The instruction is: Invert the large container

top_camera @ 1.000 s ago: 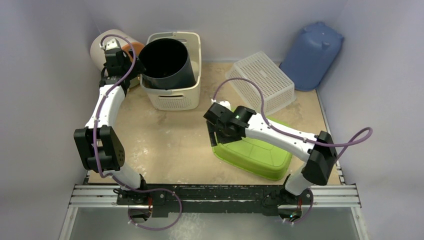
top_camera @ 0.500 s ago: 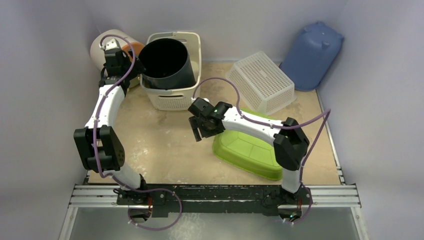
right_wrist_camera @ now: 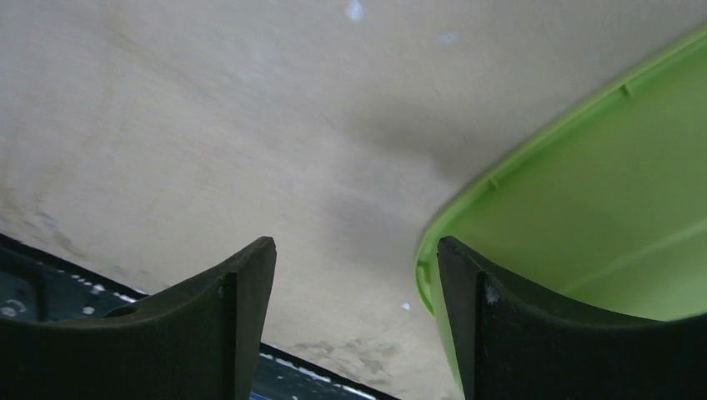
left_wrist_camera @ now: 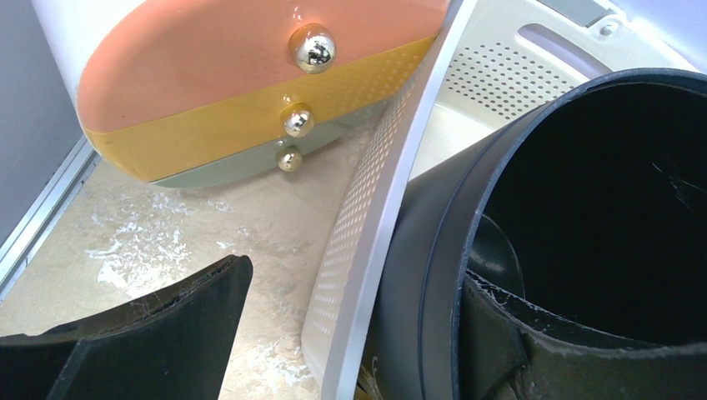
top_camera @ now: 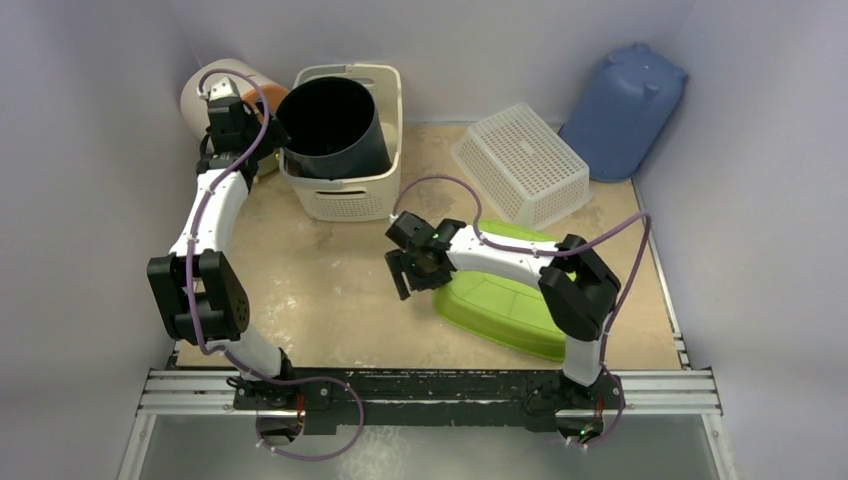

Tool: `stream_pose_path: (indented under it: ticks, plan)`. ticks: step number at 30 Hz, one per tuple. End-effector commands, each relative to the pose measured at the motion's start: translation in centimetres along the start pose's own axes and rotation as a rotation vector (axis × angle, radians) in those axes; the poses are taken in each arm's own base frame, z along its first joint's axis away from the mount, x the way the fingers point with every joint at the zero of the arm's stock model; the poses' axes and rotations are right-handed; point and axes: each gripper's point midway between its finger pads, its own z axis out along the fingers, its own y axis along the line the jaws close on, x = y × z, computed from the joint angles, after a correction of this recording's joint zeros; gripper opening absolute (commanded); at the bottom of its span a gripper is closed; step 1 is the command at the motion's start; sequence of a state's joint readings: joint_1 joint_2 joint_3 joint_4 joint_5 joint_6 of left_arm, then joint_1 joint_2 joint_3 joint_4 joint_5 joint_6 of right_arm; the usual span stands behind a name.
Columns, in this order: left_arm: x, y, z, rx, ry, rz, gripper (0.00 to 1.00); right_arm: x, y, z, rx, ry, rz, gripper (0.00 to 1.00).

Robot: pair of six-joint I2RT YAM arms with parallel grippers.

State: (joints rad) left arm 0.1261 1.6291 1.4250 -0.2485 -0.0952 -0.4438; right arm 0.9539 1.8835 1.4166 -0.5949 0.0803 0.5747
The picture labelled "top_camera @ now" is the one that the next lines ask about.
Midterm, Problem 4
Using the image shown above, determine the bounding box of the black cylindrical bucket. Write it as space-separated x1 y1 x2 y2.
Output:
276 76 392 180

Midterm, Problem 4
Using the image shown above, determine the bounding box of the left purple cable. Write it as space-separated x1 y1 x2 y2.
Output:
184 68 367 464

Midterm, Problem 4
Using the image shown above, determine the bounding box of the white pastel drawer cabinet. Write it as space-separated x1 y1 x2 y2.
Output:
179 58 290 177

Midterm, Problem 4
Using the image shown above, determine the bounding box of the purple cable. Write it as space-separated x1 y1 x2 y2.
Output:
390 174 653 452
184 68 367 464

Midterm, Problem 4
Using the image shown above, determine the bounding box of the white lattice plastic basket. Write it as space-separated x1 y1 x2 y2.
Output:
451 103 593 230

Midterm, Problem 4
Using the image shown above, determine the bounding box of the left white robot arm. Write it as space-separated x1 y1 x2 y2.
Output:
146 87 298 409

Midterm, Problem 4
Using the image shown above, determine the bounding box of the blue plastic bucket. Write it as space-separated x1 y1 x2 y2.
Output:
559 43 689 183

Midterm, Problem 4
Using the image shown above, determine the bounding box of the cream perforated storage basket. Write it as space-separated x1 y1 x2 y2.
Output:
279 63 403 222

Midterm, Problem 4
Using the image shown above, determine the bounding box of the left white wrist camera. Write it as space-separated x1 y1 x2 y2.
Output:
198 76 241 102

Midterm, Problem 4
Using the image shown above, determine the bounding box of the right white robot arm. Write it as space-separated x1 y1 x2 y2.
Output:
385 212 621 407

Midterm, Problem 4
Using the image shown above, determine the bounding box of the aluminium rail base frame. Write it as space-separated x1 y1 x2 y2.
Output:
117 311 740 480

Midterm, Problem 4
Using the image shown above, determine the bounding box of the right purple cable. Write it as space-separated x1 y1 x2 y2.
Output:
390 174 653 452

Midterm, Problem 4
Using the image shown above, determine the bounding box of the lime green plastic basin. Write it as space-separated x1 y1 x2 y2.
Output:
431 219 579 364

